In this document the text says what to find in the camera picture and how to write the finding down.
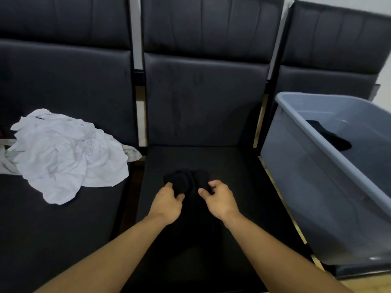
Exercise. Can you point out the person's left hand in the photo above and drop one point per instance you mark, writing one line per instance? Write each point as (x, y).
(166, 207)

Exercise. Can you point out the person's right hand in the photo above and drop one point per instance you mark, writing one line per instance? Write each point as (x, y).
(223, 202)

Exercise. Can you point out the black garment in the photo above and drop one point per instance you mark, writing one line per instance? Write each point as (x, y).
(189, 228)
(333, 137)

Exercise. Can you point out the grey tank top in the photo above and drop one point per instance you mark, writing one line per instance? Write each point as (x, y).
(133, 154)

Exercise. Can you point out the blue-grey plastic bin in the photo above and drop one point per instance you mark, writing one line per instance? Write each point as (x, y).
(299, 186)

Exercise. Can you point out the white garment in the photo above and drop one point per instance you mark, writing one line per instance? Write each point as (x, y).
(67, 155)

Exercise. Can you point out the person's right forearm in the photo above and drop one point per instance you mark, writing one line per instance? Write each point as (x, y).
(275, 259)

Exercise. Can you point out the person's left forearm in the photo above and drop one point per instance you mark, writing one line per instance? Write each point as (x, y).
(107, 259)

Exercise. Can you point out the black leather bench chair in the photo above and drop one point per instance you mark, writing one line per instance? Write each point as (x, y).
(204, 97)
(67, 76)
(333, 36)

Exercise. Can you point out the gray metal bench armrest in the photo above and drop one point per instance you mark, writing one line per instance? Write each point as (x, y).
(375, 93)

